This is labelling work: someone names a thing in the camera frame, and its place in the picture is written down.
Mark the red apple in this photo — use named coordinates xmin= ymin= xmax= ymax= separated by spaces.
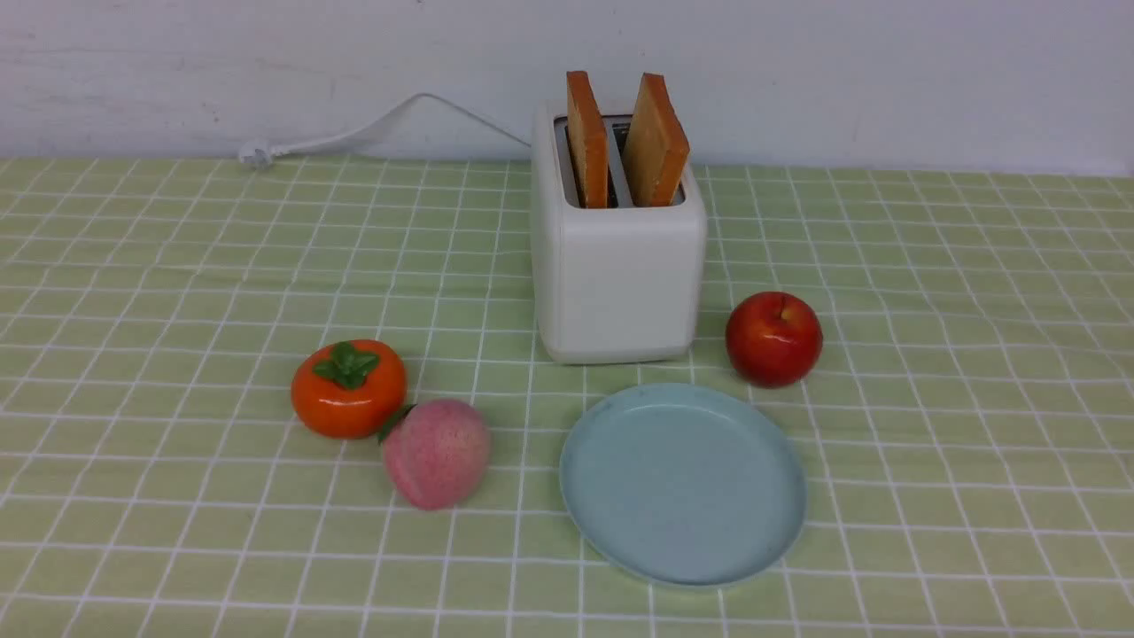
xmin=725 ymin=291 xmax=826 ymax=389

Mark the white two-slot toaster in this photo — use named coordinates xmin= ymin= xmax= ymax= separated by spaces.
xmin=528 ymin=97 xmax=706 ymax=366

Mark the pink peach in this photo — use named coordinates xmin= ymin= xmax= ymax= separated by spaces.
xmin=379 ymin=399 xmax=493 ymax=511

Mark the green checkered tablecloth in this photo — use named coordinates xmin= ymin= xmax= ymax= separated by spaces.
xmin=1 ymin=158 xmax=1133 ymax=637

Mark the light blue plate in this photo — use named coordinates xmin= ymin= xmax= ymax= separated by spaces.
xmin=558 ymin=383 xmax=809 ymax=588

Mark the toasted bread slice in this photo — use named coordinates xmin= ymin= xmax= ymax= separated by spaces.
xmin=621 ymin=73 xmax=691 ymax=207
xmin=566 ymin=70 xmax=609 ymax=209

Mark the white toaster power cable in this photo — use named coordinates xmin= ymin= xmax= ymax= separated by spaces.
xmin=237 ymin=92 xmax=532 ymax=169

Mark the orange persimmon with green leaves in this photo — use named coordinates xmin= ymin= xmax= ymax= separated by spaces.
xmin=289 ymin=339 xmax=408 ymax=440

